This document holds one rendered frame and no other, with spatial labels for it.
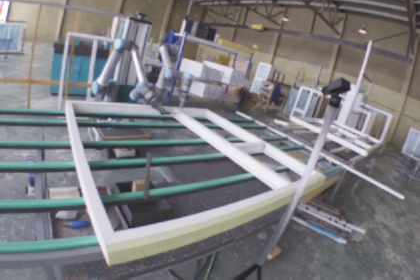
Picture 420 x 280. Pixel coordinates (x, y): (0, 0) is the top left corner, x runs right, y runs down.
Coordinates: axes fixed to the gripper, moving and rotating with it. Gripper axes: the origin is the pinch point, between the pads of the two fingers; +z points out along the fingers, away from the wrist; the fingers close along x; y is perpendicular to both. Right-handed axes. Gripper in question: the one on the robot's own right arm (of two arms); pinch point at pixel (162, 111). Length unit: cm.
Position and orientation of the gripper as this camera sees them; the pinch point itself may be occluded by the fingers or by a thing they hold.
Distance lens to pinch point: 206.5
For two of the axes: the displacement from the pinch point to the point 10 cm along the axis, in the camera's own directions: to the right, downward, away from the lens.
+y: 5.1, -5.6, 6.6
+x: -6.2, 2.9, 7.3
